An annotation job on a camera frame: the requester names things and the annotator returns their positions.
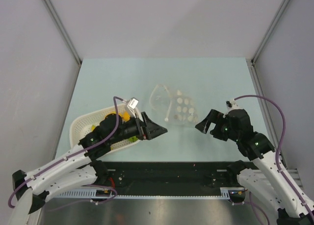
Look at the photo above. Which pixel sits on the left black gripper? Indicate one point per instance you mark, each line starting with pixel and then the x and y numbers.
pixel 152 129

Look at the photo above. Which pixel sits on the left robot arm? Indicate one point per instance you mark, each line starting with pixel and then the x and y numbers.
pixel 80 166

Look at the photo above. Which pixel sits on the white slotted cable duct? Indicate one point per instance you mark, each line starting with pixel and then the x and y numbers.
pixel 158 192

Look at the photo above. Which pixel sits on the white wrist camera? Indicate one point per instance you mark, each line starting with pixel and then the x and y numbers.
pixel 131 108
pixel 232 105

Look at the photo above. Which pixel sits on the yellow fake bell pepper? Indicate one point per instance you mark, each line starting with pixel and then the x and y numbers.
pixel 124 116

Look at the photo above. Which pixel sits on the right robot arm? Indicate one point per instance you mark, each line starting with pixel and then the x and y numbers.
pixel 279 191

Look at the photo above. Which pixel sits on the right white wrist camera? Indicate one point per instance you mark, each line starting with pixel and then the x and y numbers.
pixel 232 105

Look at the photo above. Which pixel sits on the right aluminium frame post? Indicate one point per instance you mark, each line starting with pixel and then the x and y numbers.
pixel 275 21

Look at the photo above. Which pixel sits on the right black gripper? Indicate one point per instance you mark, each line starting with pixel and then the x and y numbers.
pixel 203 126

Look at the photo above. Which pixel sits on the green fake lime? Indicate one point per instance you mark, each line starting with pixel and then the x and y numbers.
pixel 133 139

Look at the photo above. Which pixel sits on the aluminium frame post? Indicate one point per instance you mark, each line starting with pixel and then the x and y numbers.
pixel 275 21
pixel 62 30

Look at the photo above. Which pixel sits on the left aluminium frame post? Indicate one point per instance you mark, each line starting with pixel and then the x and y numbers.
pixel 62 30

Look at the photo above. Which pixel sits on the clear zip top bag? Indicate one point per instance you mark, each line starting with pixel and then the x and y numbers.
pixel 174 106

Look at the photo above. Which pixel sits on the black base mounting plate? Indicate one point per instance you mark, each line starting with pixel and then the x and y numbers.
pixel 175 175

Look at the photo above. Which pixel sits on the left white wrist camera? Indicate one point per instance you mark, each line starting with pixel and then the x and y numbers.
pixel 131 108

